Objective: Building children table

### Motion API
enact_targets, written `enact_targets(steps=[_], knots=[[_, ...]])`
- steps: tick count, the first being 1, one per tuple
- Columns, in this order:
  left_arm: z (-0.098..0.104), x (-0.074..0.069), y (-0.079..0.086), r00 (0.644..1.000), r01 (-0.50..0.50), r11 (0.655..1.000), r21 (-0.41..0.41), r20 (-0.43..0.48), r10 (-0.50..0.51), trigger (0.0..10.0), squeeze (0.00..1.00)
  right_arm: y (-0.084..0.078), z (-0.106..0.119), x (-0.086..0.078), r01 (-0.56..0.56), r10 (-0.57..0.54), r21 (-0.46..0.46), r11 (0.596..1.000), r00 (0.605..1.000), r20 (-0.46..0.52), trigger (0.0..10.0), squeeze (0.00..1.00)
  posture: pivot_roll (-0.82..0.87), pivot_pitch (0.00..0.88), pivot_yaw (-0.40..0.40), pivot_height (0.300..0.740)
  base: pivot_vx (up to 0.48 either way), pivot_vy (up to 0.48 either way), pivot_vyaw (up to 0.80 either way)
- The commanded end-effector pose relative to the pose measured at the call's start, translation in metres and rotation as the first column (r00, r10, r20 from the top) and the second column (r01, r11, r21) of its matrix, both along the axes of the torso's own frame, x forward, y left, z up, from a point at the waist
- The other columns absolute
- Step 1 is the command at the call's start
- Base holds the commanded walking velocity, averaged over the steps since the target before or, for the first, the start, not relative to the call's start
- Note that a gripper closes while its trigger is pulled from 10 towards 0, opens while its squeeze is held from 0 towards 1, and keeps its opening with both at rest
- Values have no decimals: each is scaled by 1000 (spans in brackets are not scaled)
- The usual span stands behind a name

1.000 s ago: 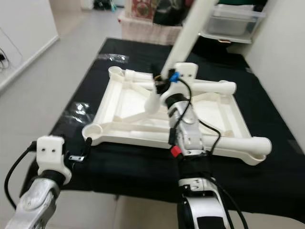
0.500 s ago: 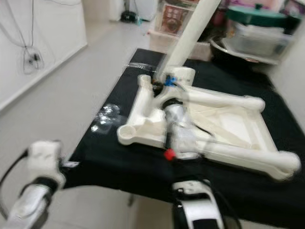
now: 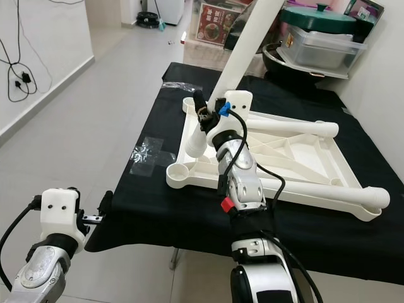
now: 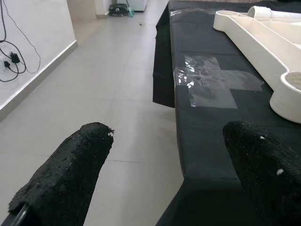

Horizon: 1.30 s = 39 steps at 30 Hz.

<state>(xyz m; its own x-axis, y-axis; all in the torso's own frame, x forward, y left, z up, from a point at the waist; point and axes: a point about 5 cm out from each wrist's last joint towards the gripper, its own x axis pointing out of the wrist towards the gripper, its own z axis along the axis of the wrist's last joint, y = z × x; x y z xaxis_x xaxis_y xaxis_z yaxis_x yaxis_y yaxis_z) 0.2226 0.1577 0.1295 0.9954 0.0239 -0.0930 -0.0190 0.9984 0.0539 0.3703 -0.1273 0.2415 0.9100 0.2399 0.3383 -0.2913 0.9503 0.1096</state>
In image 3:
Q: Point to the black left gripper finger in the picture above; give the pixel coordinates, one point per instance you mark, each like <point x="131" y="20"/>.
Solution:
<point x="105" y="204"/>
<point x="36" y="202"/>

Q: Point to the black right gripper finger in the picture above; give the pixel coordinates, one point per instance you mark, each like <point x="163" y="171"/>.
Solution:
<point x="201" y="103"/>

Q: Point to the white plastic children table top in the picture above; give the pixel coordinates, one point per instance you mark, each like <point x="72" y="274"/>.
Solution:
<point x="309" y="158"/>

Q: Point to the clear tape strip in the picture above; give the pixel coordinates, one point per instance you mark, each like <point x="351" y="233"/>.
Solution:
<point x="182" y="87"/>

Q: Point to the beige cloth covered shelf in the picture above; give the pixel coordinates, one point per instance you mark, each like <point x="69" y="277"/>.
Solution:
<point x="202" y="55"/>

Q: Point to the clear tape cross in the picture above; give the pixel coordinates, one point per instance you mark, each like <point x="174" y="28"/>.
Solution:
<point x="150" y="154"/>

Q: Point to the black plastic bag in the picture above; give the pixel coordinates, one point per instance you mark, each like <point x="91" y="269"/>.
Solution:
<point x="238" y="35"/>

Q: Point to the red printed cardboard box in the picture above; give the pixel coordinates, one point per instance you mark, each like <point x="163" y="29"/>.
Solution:
<point x="214" y="25"/>

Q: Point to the mop with blue head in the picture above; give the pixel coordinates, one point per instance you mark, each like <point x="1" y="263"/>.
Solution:
<point x="160" y="25"/>

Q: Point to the white fridge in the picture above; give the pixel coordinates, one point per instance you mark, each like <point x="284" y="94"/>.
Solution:
<point x="172" y="11"/>

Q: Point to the black round robot vacuum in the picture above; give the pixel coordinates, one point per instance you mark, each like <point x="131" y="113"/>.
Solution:
<point x="150" y="19"/>

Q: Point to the clear plastic storage bin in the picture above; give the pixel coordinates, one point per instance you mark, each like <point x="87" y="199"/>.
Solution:
<point x="322" y="50"/>

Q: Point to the purple printed box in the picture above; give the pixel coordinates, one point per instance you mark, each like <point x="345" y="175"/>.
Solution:
<point x="366" y="9"/>

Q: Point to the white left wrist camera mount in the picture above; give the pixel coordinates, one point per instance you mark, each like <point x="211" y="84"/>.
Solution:
<point x="60" y="214"/>

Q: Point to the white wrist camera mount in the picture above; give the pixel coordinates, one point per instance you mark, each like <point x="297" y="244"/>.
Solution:
<point x="237" y="104"/>
<point x="60" y="214"/>

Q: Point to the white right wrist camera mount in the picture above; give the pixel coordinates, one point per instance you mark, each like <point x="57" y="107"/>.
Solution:
<point x="237" y="104"/>

